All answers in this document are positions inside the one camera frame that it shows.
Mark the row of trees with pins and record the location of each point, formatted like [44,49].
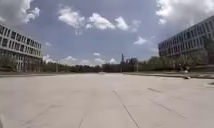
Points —
[95,68]

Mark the distant tower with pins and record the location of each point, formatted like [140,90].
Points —
[122,60]

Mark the grey building with window grid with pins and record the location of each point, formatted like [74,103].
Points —
[191,41]

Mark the pale concrete slab plaza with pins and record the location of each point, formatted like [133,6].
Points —
[105,100]

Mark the white building with dark windows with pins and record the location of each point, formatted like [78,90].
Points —
[15,50]

